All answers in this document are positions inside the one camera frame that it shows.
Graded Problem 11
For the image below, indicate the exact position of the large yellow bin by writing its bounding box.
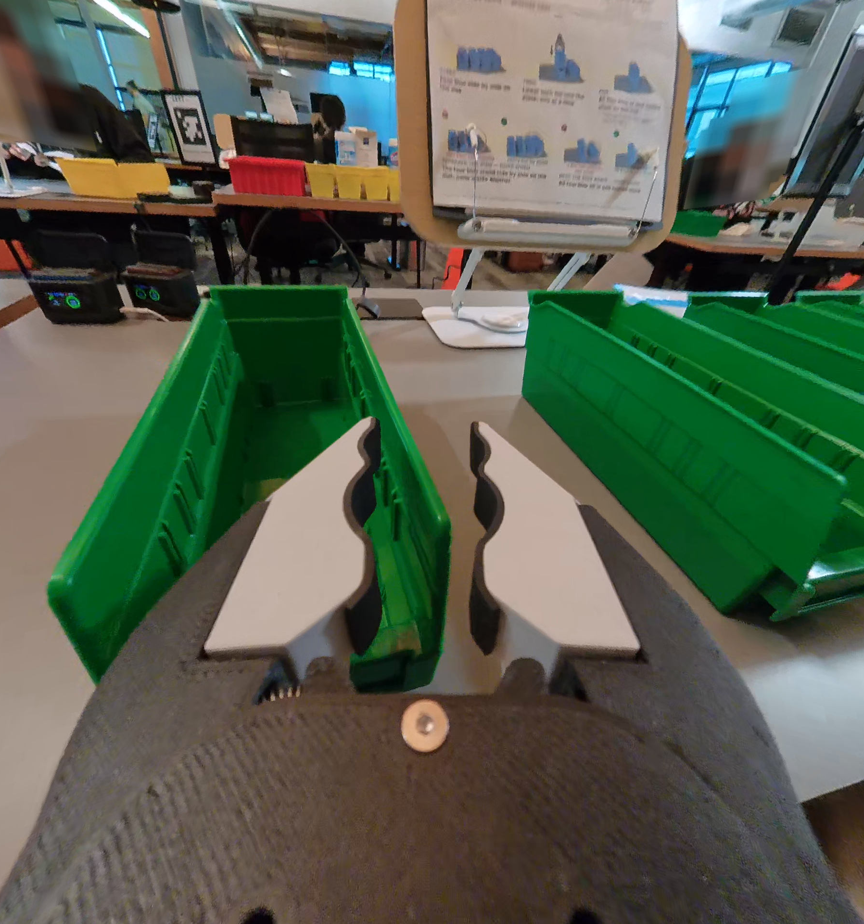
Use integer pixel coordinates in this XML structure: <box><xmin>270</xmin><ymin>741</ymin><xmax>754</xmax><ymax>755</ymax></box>
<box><xmin>116</xmin><ymin>162</ymin><xmax>172</xmax><ymax>197</ymax></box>
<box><xmin>55</xmin><ymin>157</ymin><xmax>121</xmax><ymax>198</ymax></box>

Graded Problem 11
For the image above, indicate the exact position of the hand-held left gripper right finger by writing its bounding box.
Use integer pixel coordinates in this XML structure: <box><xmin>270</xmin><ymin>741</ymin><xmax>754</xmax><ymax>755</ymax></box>
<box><xmin>468</xmin><ymin>422</ymin><xmax>644</xmax><ymax>681</ymax></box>

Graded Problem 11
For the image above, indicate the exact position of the red ribbed bin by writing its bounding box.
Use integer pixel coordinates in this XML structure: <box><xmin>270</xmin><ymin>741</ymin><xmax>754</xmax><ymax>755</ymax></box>
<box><xmin>228</xmin><ymin>155</ymin><xmax>306</xmax><ymax>196</ymax></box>

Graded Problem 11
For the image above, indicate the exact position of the instruction sheet on stand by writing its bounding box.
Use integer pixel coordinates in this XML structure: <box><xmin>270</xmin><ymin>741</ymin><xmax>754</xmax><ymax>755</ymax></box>
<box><xmin>392</xmin><ymin>0</ymin><xmax>693</xmax><ymax>349</ymax></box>

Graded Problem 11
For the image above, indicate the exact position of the green plastic bin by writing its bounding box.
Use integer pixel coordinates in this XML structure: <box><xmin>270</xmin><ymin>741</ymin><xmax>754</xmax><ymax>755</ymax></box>
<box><xmin>795</xmin><ymin>289</ymin><xmax>864</xmax><ymax>326</ymax></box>
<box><xmin>47</xmin><ymin>283</ymin><xmax>453</xmax><ymax>695</ymax></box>
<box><xmin>688</xmin><ymin>291</ymin><xmax>864</xmax><ymax>405</ymax></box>
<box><xmin>521</xmin><ymin>289</ymin><xmax>864</xmax><ymax>623</ymax></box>
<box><xmin>669</xmin><ymin>209</ymin><xmax>726</xmax><ymax>239</ymax></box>

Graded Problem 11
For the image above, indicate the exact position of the printed instruction sheet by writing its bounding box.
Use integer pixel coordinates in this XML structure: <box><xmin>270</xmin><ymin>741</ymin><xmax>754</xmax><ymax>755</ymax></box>
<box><xmin>426</xmin><ymin>0</ymin><xmax>682</xmax><ymax>218</ymax></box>

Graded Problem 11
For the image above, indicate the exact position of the black white marker sign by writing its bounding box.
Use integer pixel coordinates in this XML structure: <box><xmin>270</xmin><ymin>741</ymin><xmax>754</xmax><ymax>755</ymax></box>
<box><xmin>161</xmin><ymin>90</ymin><xmax>220</xmax><ymax>163</ymax></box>

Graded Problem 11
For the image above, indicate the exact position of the long wooden background table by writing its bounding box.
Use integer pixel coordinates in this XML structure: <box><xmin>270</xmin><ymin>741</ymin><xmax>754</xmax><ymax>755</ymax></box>
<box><xmin>212</xmin><ymin>186</ymin><xmax>404</xmax><ymax>216</ymax></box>
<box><xmin>0</xmin><ymin>189</ymin><xmax>218</xmax><ymax>218</ymax></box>

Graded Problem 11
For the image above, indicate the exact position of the black desktop monitor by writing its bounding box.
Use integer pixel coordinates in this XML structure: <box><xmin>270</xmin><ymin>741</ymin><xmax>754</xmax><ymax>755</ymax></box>
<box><xmin>230</xmin><ymin>119</ymin><xmax>314</xmax><ymax>163</ymax></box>

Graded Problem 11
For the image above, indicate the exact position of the black battery charging case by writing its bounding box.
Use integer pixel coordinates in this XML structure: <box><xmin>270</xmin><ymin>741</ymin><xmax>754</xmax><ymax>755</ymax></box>
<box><xmin>28</xmin><ymin>231</ymin><xmax>124</xmax><ymax>326</ymax></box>
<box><xmin>122</xmin><ymin>231</ymin><xmax>201</xmax><ymax>320</ymax></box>

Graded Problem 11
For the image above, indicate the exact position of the black tripod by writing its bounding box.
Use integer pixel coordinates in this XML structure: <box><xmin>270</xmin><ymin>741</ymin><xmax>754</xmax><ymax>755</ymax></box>
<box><xmin>766</xmin><ymin>112</ymin><xmax>864</xmax><ymax>306</ymax></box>

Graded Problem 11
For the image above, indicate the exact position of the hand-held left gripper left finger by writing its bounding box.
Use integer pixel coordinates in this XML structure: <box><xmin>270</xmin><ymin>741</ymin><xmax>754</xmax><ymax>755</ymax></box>
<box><xmin>203</xmin><ymin>416</ymin><xmax>384</xmax><ymax>680</ymax></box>

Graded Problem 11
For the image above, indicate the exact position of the monitor on tripod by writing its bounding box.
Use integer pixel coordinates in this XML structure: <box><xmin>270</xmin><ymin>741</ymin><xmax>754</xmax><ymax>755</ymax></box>
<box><xmin>786</xmin><ymin>25</ymin><xmax>864</xmax><ymax>196</ymax></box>

